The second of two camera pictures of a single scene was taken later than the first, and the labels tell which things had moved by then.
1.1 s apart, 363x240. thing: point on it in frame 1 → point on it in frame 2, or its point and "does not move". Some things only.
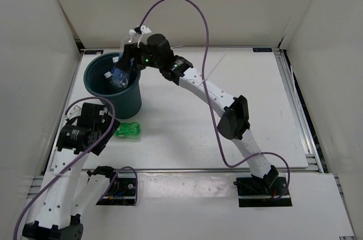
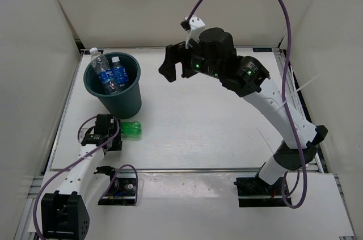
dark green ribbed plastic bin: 126,100 does not move
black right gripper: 130,51 → 174,54
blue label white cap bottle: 117,71 does not move
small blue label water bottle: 120,76 → 106,75
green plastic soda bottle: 129,131 does not move
